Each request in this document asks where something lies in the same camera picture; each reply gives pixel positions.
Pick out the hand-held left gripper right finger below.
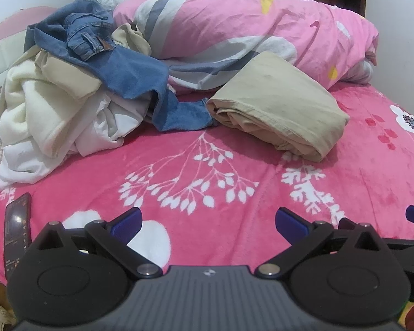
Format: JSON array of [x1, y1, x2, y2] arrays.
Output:
[[254, 207, 391, 281]]

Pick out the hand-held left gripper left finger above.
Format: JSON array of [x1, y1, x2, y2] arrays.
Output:
[[30, 207, 163, 281]]

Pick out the beige pants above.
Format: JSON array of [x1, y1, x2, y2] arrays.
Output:
[[206, 51, 351, 162]]

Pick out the pile of cream white clothes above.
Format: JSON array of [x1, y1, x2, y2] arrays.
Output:
[[34, 23, 153, 100]]

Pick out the pink floral bed blanket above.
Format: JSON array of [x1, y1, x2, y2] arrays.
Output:
[[0, 83, 414, 283]]

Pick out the black smartphone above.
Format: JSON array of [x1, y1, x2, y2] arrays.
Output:
[[4, 192, 32, 280]]

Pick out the white garment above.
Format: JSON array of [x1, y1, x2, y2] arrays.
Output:
[[0, 91, 156, 192]]

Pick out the cream fleece garment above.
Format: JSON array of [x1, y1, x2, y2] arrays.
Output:
[[0, 46, 106, 159]]

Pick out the blue denim jeans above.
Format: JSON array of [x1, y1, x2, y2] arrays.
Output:
[[23, 0, 219, 132]]

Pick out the pink patterned quilt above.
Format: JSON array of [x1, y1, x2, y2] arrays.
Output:
[[112, 0, 380, 92]]

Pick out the white pink padded headboard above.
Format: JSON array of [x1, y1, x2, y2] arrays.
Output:
[[0, 5, 56, 97]]

